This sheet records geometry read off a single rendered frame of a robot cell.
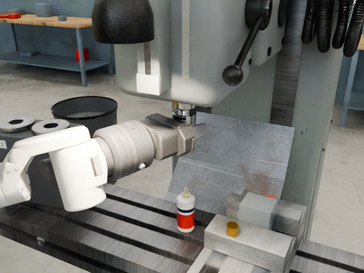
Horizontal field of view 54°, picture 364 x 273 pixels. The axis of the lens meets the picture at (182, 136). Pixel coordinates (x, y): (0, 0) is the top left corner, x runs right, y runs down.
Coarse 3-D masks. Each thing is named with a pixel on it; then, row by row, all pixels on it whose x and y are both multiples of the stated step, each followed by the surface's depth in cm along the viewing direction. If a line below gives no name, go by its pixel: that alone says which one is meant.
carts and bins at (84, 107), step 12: (84, 96) 284; (96, 96) 285; (60, 108) 273; (72, 108) 282; (84, 108) 287; (96, 108) 288; (108, 108) 284; (72, 120) 244; (84, 120) 244; (96, 120) 248; (108, 120) 255; (108, 180) 275
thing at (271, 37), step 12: (276, 0) 69; (276, 12) 71; (276, 24) 73; (264, 36) 68; (276, 36) 75; (252, 48) 69; (264, 48) 69; (276, 48) 77; (252, 60) 70; (264, 60) 70
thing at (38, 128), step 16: (0, 128) 88; (16, 128) 88; (32, 128) 88; (48, 128) 88; (64, 128) 88; (0, 144) 88; (0, 160) 90; (32, 160) 87; (32, 176) 89; (32, 192) 92; (48, 192) 90
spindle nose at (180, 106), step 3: (177, 102) 66; (177, 105) 66; (180, 105) 66; (183, 105) 66; (186, 105) 66; (189, 105) 66; (192, 105) 66; (177, 108) 66; (180, 108) 66; (183, 108) 66; (186, 108) 66; (189, 108) 66; (192, 108) 67
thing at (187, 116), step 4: (172, 112) 69; (176, 112) 68; (192, 112) 68; (196, 112) 69; (172, 116) 68; (176, 116) 67; (180, 116) 67; (184, 116) 67; (188, 116) 67; (192, 116) 67; (196, 116) 69; (180, 120) 67; (184, 120) 67
